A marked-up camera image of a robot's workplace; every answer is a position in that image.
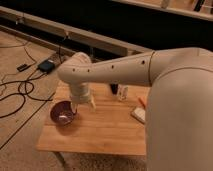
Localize dark small cup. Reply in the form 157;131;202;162
110;84;118;94

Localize orange carrot toy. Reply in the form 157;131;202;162
138;97;146;109

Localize small black remote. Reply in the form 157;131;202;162
17;64;28;72

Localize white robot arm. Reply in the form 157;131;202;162
58;47;213;171

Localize purple ceramic bowl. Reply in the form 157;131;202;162
50;101;76;125

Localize black power adapter box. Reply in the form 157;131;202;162
38;60;55;73

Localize clear glass jar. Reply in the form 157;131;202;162
118;85;128;101

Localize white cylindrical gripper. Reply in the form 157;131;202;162
69;83;96;114

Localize white sponge block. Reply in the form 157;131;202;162
131;107;145;124

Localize black floor cable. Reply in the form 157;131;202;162
0;42;70;120

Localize wooden table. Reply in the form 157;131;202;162
37;83;149;155

